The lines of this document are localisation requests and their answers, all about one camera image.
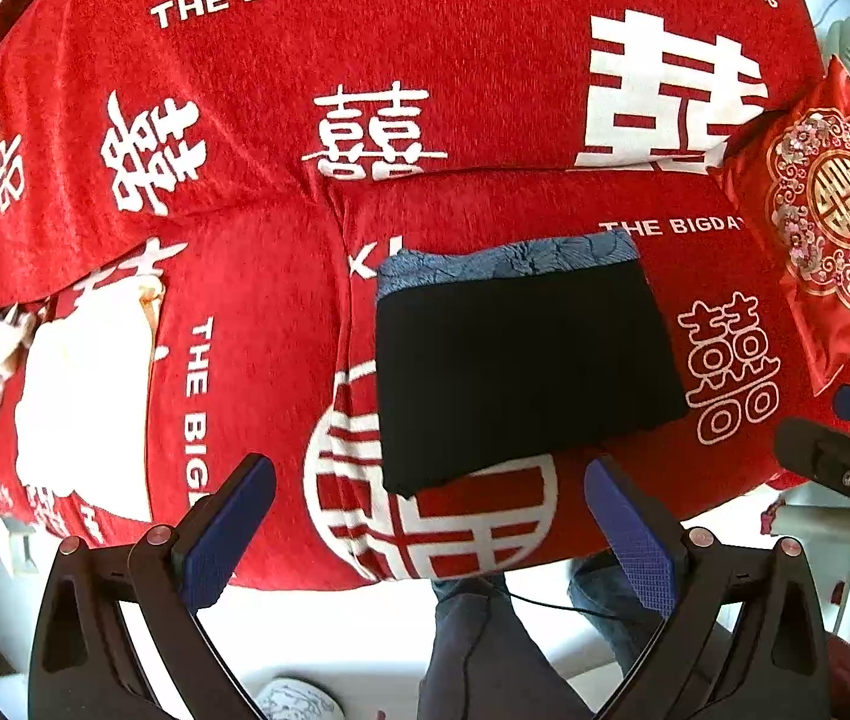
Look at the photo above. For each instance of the person's leg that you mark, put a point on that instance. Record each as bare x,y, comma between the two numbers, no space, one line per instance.
485,652
612,600

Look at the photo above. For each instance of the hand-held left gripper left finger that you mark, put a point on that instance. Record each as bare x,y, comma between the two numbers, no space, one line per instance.
230,532

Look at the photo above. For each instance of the red embroidered cushion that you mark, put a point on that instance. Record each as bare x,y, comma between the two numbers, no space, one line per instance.
837,225

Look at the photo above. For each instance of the white slipper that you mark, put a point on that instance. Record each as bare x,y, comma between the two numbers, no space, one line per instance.
297,699

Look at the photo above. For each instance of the black pants with blue waistband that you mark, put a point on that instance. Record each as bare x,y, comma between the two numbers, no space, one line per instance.
522,367

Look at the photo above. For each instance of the red printed blanket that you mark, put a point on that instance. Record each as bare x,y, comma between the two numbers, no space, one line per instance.
260,277

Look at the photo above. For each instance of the white cloth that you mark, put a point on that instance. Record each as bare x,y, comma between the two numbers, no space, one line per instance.
80,420

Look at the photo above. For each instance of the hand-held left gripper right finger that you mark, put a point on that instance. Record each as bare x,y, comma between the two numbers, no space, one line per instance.
635,540

